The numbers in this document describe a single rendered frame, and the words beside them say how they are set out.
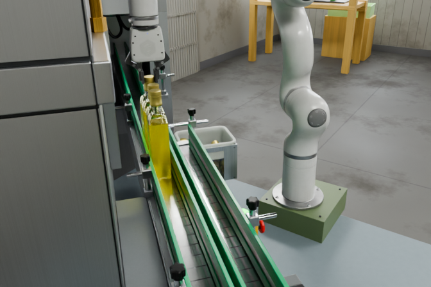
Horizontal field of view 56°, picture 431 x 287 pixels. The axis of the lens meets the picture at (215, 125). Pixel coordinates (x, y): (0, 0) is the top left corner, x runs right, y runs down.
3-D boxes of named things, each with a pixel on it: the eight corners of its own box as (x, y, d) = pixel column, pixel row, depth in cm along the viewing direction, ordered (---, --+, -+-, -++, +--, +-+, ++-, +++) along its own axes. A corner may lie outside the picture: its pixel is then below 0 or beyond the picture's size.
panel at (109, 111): (100, 79, 189) (90, 4, 176) (107, 79, 190) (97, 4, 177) (110, 170, 110) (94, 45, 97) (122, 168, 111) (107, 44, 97)
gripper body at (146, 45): (128, 25, 114) (131, 64, 118) (163, 23, 117) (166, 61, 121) (126, 21, 121) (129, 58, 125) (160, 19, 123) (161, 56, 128)
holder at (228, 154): (163, 168, 172) (160, 136, 166) (224, 159, 179) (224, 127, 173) (170, 189, 157) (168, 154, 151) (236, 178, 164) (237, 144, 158)
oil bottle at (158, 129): (151, 173, 128) (145, 110, 120) (168, 170, 129) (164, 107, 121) (153, 182, 123) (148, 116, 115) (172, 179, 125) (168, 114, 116)
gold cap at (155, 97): (164, 103, 118) (163, 89, 116) (158, 107, 115) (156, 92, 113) (154, 102, 119) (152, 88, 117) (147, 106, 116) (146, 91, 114)
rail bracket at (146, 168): (128, 195, 117) (124, 154, 112) (152, 191, 119) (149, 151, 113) (129, 203, 113) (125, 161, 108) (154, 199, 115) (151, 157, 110)
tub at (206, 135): (174, 150, 171) (172, 131, 167) (224, 143, 176) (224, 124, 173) (183, 169, 155) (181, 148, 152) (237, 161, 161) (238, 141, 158)
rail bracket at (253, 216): (243, 242, 97) (244, 195, 92) (271, 236, 99) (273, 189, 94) (249, 253, 94) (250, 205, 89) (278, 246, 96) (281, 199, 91)
